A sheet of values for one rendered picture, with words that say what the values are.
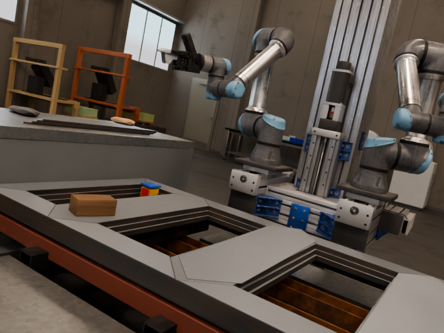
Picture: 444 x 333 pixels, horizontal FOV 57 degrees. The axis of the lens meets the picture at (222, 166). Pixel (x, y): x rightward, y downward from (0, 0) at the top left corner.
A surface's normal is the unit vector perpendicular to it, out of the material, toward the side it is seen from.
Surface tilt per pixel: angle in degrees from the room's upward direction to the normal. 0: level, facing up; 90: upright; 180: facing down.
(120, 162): 90
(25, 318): 0
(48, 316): 0
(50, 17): 90
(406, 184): 90
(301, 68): 90
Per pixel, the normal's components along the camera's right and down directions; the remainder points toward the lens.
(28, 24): 0.85, 0.24
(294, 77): -0.49, 0.01
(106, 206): 0.63, 0.22
